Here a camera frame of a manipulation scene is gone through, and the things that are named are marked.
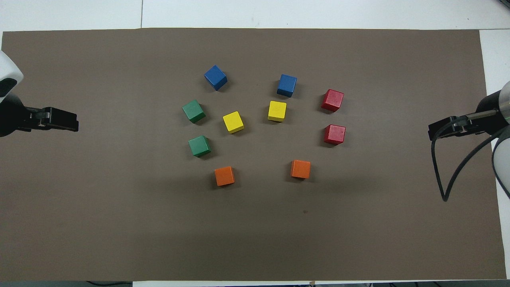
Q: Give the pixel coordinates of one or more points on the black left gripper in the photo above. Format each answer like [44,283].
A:
[16,119]

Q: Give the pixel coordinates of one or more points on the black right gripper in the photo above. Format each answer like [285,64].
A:
[486,119]

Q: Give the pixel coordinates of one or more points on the red wooden cube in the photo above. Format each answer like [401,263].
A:
[332,99]
[334,134]

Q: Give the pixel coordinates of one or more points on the green wooden cube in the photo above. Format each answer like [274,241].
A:
[199,146]
[194,111]

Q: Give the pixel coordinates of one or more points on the orange wooden cube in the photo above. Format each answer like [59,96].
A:
[300,169]
[224,175]

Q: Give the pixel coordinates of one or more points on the blue wooden cube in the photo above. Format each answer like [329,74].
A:
[215,77]
[287,85]

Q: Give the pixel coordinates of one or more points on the yellow wooden cube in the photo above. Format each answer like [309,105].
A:
[233,122]
[277,111]

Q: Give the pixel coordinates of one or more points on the brown paper table mat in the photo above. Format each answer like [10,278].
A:
[255,231]

